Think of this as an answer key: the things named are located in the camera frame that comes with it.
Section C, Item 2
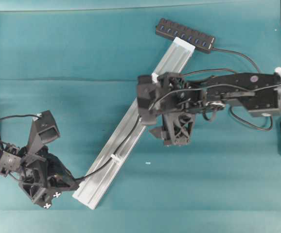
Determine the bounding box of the long aluminium rail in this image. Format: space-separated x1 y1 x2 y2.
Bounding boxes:
72 37 195 210

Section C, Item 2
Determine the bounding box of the black multiport USB hub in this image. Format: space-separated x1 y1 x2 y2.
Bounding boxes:
156 18 215 54

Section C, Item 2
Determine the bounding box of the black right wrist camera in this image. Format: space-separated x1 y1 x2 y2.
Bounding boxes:
137 75 162 126

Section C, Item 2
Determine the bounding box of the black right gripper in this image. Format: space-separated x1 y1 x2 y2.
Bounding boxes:
149 72 195 146

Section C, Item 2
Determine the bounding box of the black USB cable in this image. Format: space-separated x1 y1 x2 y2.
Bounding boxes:
72 47 274 182

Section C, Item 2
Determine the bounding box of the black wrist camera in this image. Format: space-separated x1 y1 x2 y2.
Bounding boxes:
26 110 60 154
137 75 162 126

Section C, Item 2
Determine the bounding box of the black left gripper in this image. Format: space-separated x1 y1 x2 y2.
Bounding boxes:
0 143 79 209

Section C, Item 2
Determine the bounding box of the white ring near rail end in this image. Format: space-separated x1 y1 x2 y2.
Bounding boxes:
110 153 123 166

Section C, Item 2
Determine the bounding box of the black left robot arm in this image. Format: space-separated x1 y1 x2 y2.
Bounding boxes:
0 110 79 209

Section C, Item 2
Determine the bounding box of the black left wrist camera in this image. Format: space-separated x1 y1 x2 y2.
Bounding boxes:
26 110 60 154

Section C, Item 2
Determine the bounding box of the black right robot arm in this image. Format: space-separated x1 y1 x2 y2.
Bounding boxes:
137 67 281 146

